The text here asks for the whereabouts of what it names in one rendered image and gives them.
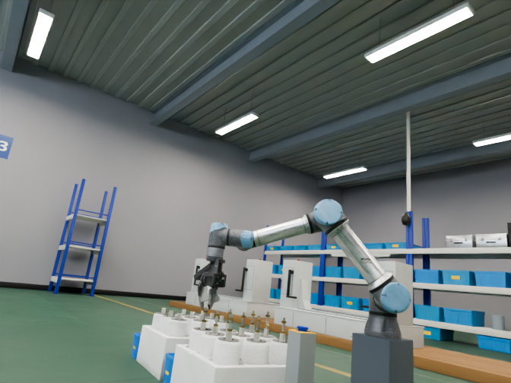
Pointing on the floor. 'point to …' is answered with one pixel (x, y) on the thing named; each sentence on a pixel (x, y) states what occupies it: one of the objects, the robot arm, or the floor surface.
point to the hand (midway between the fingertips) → (204, 306)
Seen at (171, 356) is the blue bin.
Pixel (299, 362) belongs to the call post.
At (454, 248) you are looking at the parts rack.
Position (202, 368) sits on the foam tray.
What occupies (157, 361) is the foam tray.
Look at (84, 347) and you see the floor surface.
